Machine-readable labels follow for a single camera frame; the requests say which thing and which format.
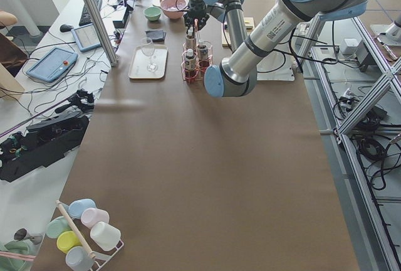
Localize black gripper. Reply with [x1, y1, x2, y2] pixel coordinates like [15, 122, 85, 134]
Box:
[184, 3, 209, 33]

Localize copper wire bottle basket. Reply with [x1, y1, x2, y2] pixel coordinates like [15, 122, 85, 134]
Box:
[180, 19, 213, 84]

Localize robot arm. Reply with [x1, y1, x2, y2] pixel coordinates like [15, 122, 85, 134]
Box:
[204, 0, 367, 97]
[184, 0, 247, 51]

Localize tea bottle white cap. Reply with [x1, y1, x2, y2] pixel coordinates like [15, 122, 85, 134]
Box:
[185, 35, 197, 52]
[197, 43, 211, 72]
[184, 48, 197, 82]

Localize pink bowl with ice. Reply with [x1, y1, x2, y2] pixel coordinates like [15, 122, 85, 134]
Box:
[160, 0, 187, 19]

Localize grey folded cloth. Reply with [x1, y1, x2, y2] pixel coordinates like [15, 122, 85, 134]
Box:
[145, 29, 167, 43]

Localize green bowl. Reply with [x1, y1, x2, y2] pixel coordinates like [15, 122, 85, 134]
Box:
[143, 6, 162, 21]

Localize wooden cutting board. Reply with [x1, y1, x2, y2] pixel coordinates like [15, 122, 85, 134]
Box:
[221, 17, 255, 47]

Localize clear wine glass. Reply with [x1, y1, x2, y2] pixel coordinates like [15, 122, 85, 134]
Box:
[141, 37, 158, 72]

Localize cream rabbit tray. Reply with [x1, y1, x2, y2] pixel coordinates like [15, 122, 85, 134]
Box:
[128, 45, 168, 80]

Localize black keyboard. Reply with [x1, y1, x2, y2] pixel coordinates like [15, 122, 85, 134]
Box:
[78, 0, 103, 27]

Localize blue teach pendant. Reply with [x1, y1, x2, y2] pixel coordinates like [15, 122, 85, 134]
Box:
[71, 24, 102, 53]
[26, 48, 78, 83]

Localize black computer mouse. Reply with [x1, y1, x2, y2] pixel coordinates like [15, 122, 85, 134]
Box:
[60, 24, 74, 33]

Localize pink plastic cup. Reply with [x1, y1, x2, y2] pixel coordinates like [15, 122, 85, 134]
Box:
[80, 208, 110, 228]

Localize blue plastic cup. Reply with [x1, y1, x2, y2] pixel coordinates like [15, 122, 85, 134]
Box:
[68, 198, 96, 219]

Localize white plastic cup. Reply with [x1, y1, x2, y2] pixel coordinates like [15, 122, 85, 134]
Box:
[90, 221, 122, 251]

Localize green plastic cup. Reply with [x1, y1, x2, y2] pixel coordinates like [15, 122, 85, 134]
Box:
[46, 216, 71, 239]

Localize yellow plastic cup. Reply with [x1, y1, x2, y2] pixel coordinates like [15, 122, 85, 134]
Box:
[56, 230, 81, 253]

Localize grey plastic cup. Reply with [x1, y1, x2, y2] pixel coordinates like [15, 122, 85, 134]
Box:
[65, 246, 94, 271]

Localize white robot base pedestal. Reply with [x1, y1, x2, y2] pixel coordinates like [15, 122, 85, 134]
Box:
[257, 44, 295, 82]

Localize aluminium frame post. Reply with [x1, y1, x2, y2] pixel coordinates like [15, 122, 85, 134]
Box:
[83, 0, 118, 67]

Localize white wire cup rack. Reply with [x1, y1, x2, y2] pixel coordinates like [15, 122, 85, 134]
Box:
[56, 200, 125, 270]

